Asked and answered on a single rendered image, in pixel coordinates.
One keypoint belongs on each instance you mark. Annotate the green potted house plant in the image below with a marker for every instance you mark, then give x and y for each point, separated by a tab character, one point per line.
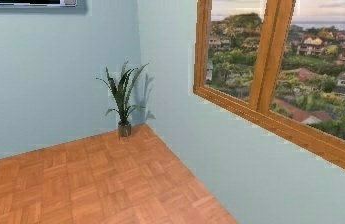
123	100

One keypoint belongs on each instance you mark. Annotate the wooden framed window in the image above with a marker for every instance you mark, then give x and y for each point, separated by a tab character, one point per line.
270	83

